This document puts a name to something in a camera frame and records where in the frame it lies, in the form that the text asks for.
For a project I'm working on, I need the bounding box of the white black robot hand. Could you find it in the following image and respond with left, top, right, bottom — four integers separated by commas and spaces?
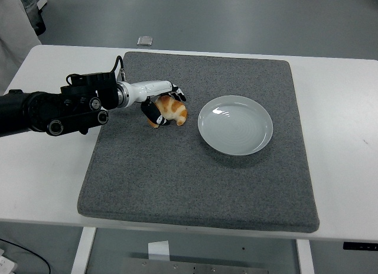
123, 80, 187, 127

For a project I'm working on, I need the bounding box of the white power strip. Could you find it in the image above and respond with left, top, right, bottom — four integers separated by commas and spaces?
0, 249, 18, 274

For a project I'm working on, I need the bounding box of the pale grey round plate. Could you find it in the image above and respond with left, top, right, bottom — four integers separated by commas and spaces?
197, 94, 274, 156

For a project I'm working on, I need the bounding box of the white fabric cover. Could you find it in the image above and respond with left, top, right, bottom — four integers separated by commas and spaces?
0, 0, 42, 93

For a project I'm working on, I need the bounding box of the croissant bread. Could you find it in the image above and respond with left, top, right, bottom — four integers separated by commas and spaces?
147, 95, 188, 129

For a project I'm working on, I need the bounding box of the white table leg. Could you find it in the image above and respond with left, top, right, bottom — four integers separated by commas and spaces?
70, 226, 97, 274
296, 239, 315, 274

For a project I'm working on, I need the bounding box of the black floor cable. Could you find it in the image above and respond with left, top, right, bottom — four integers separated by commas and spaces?
0, 238, 51, 274

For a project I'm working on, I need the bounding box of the grey felt mat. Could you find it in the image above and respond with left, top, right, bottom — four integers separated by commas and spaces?
76, 51, 320, 234

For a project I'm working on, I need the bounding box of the black table control panel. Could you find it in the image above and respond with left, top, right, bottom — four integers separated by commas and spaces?
342, 241, 378, 252

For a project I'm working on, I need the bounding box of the black floor stand base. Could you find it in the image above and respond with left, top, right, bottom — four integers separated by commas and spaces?
32, 6, 47, 37

